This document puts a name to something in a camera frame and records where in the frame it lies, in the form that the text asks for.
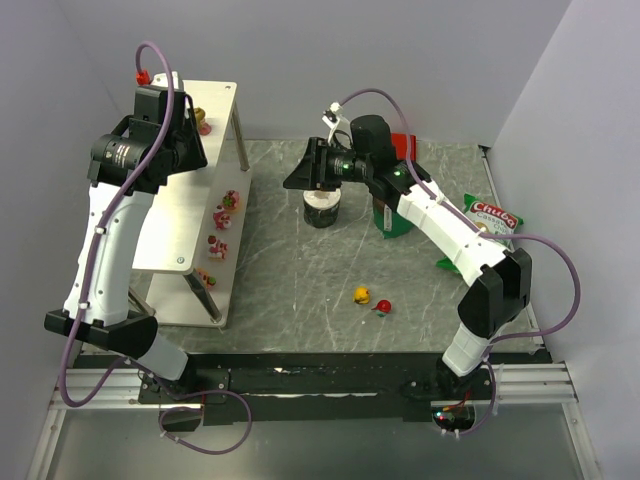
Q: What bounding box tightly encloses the olive round toy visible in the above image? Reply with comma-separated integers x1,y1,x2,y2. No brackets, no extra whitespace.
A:
194,107,212,136

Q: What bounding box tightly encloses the pink donut toy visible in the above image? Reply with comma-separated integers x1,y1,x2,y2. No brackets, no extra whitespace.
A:
221,190,241,214

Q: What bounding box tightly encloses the strawberry cake toy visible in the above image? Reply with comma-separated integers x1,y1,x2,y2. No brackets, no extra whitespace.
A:
207,235,228,261

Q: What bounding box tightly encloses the yellow pink lion toy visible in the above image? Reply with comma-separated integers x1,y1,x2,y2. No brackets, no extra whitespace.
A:
196,268,217,290

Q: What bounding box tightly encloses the yellow duck toy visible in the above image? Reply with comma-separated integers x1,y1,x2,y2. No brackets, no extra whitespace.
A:
352,286,371,305

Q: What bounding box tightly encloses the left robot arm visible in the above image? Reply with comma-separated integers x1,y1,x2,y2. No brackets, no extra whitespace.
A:
44,85,207,381

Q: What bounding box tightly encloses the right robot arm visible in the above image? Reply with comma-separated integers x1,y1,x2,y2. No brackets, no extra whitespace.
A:
283,115,532,377

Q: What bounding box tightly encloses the white two-tier shelf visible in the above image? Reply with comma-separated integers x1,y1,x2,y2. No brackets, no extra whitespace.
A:
133,80,251,328

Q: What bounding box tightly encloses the black and white tape roll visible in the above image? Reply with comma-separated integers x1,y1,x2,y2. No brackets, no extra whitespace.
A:
303,189,341,229

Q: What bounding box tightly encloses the red block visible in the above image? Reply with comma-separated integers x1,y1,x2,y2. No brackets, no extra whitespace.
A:
391,132,417,166

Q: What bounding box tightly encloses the brown and green cup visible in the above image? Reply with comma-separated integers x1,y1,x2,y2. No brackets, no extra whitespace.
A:
372,198,414,239

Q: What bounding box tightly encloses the green chips bag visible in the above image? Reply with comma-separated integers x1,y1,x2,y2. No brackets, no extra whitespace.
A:
435,193,525,274

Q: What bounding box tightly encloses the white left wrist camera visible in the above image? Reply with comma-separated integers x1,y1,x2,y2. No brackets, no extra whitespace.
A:
151,71,184,90

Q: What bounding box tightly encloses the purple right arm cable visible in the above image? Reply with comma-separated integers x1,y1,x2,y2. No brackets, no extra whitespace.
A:
339,88,582,437

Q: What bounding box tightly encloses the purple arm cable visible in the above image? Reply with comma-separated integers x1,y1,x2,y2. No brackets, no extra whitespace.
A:
57,41,176,409
339,88,582,437

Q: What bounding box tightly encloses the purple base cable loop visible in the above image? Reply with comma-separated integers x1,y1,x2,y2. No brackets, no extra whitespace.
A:
158,389,254,456

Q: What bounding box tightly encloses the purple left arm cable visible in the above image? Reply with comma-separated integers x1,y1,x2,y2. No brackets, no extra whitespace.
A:
57,41,176,409

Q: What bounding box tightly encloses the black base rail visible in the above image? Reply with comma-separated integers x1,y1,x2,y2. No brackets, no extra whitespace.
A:
138,352,492,426

